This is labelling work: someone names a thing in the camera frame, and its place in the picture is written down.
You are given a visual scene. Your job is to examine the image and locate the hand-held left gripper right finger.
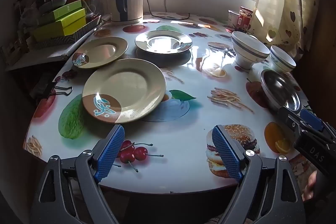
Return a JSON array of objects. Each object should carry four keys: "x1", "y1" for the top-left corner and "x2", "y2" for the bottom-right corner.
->
[{"x1": 211, "y1": 124, "x2": 306, "y2": 224}]

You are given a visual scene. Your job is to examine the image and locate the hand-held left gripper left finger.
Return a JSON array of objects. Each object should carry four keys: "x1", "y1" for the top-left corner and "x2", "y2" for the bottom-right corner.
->
[{"x1": 31, "y1": 124, "x2": 125, "y2": 224}]

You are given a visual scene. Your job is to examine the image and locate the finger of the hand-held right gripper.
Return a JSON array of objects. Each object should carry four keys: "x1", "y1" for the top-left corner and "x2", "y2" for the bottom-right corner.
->
[
  {"x1": 278, "y1": 106, "x2": 306, "y2": 135},
  {"x1": 300, "y1": 109, "x2": 336, "y2": 140}
]

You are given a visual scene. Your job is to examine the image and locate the stainless steel bowl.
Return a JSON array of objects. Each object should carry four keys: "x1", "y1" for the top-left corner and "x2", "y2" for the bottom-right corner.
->
[{"x1": 260, "y1": 69, "x2": 302, "y2": 112}]

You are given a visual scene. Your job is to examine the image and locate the small white blue-striped bowl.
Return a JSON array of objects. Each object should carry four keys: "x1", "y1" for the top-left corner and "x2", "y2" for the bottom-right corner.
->
[{"x1": 269, "y1": 46, "x2": 297, "y2": 73}]

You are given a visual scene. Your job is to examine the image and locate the cream plate with brown patch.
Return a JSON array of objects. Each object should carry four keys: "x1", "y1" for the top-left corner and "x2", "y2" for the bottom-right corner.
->
[
  {"x1": 135, "y1": 30, "x2": 193, "y2": 54},
  {"x1": 82, "y1": 58, "x2": 167, "y2": 124},
  {"x1": 72, "y1": 36, "x2": 129, "y2": 70}
]

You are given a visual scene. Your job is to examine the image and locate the large white blue-striped bowl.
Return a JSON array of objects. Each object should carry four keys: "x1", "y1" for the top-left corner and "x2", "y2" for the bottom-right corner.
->
[{"x1": 231, "y1": 31, "x2": 271, "y2": 69}]

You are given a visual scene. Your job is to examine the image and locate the person's right hand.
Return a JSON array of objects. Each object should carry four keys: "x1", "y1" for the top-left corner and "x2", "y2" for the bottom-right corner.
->
[{"x1": 302, "y1": 172, "x2": 319, "y2": 201}]

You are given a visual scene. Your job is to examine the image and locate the large black binder clip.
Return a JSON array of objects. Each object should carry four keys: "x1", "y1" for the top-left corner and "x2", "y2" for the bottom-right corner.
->
[{"x1": 30, "y1": 74, "x2": 73, "y2": 102}]

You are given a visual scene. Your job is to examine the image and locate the red-label sauce jar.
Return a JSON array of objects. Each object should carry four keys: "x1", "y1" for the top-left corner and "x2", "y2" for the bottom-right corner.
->
[{"x1": 238, "y1": 6, "x2": 254, "y2": 31}]

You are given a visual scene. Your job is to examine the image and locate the white plastic container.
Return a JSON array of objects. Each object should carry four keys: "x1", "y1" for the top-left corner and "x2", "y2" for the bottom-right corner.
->
[{"x1": 228, "y1": 9, "x2": 240, "y2": 30}]

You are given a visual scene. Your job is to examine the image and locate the cream heart-print curtain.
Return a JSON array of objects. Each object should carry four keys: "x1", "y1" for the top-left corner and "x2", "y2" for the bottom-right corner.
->
[{"x1": 248, "y1": 0, "x2": 322, "y2": 62}]

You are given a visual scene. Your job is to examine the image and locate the chevron patterned tray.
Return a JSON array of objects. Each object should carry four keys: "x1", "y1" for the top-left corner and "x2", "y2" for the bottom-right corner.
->
[{"x1": 29, "y1": 14, "x2": 102, "y2": 50}]

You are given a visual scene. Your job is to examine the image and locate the kettle base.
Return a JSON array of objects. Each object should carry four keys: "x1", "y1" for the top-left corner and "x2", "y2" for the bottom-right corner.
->
[{"x1": 110, "y1": 14, "x2": 144, "y2": 24}]

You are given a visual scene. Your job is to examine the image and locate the yellow-green box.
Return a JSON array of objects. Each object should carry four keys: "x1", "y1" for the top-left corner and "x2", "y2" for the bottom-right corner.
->
[{"x1": 33, "y1": 9, "x2": 87, "y2": 42}]

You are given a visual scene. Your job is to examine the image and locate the green box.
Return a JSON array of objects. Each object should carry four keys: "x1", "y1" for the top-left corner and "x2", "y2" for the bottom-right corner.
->
[{"x1": 39, "y1": 0, "x2": 82, "y2": 21}]

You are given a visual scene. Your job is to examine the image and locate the grey round device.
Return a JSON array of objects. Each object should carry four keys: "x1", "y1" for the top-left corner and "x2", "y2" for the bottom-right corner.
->
[{"x1": 39, "y1": 0, "x2": 68, "y2": 8}]

